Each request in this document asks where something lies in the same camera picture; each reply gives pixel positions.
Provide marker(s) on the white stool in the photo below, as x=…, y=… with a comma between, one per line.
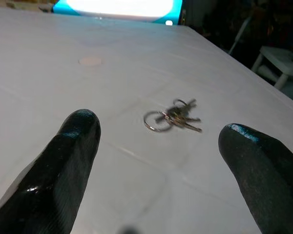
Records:
x=280, y=57

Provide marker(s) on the white plastic tablecloth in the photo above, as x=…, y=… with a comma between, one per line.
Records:
x=161, y=73

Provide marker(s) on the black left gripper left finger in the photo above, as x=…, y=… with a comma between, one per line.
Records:
x=53, y=170

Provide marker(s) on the white pole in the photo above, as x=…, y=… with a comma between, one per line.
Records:
x=240, y=33

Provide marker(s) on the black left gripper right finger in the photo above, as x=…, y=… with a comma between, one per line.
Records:
x=266, y=175

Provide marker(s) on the bright blue-framed screen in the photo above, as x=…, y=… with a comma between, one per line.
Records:
x=119, y=7

